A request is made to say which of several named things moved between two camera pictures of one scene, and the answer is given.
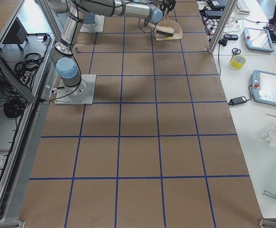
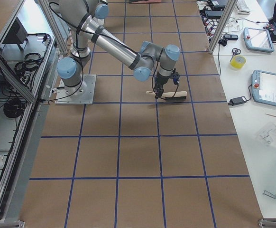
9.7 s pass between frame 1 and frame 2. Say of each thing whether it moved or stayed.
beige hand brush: moved
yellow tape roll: stayed
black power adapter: stayed
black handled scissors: stayed
